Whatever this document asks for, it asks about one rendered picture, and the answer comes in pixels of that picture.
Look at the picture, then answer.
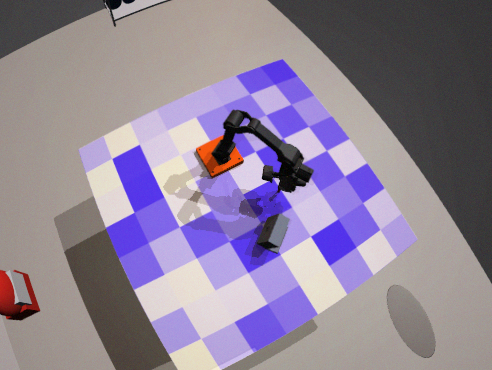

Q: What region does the black sloped panel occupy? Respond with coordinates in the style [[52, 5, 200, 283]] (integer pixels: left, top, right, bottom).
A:
[[257, 214, 290, 253]]

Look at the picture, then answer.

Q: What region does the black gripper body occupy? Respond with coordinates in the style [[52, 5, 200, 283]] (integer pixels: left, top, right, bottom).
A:
[[262, 165, 307, 187]]

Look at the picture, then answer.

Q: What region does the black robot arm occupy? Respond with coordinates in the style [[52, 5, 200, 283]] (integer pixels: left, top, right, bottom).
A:
[[211, 109, 314, 193]]

